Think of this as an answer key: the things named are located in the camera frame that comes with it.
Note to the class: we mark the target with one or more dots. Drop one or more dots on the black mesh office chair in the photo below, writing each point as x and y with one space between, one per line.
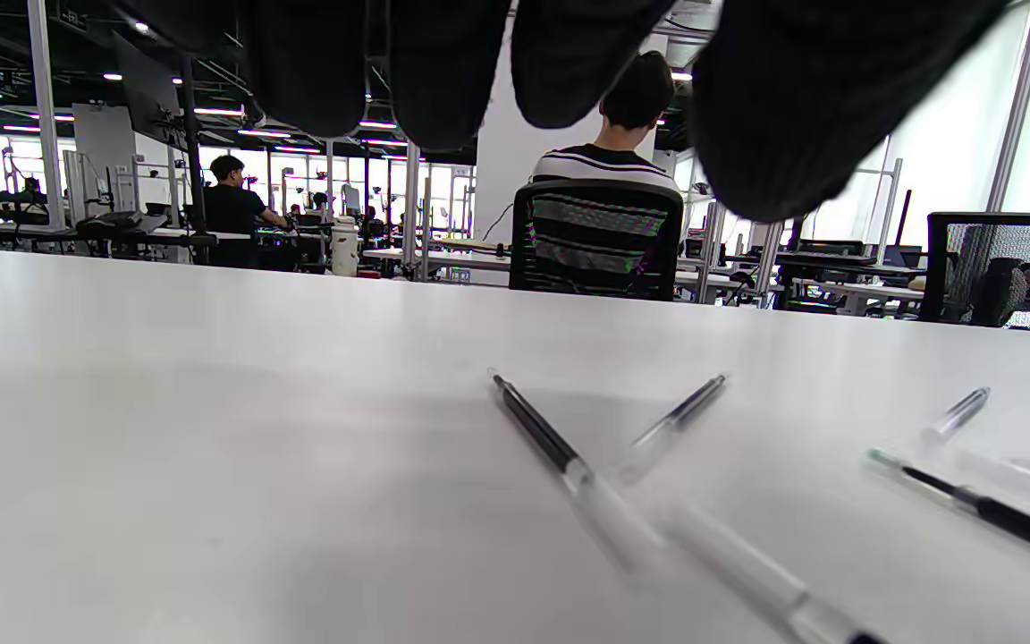
604 188

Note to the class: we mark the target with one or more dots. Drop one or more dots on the pen refills group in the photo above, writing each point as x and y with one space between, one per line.
537 429

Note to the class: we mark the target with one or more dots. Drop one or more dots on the white desk with metal legs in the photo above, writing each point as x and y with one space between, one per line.
443 258

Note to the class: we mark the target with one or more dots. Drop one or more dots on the white thermos bottle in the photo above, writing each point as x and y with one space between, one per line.
345 250

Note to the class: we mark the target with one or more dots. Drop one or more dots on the black pole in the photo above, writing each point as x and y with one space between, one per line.
191 134

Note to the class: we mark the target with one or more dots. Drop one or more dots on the white frame post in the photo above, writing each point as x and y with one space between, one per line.
46 116

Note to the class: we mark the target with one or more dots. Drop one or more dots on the black mesh armchair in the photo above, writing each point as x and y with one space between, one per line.
935 268

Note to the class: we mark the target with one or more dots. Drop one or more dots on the black hanging monitor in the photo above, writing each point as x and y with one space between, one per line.
148 89

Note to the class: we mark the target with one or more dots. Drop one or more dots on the person's left hand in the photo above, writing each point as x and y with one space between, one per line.
774 107

